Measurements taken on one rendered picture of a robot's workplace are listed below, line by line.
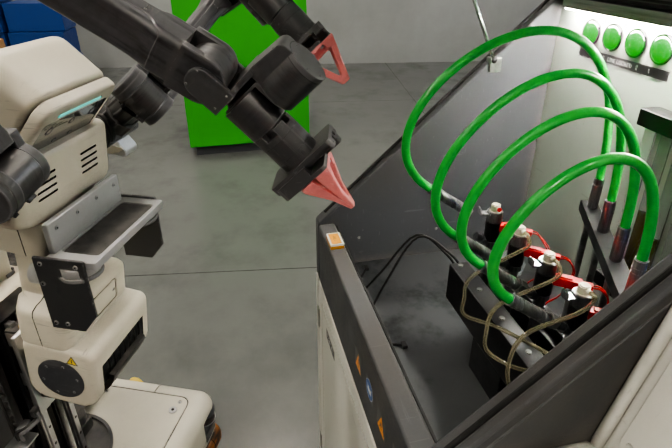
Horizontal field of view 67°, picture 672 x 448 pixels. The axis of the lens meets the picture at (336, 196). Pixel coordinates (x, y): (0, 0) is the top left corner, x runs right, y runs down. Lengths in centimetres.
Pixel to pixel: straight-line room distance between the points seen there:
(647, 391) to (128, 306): 101
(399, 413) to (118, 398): 119
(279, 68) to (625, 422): 58
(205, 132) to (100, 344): 308
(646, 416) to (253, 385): 163
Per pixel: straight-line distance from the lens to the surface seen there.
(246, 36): 397
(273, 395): 209
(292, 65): 60
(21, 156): 86
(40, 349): 124
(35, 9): 690
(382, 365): 85
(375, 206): 121
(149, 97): 114
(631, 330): 69
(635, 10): 106
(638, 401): 73
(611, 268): 89
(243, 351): 227
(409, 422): 78
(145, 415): 175
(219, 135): 415
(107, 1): 64
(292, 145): 64
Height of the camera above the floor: 155
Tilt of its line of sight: 27 degrees down
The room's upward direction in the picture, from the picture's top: straight up
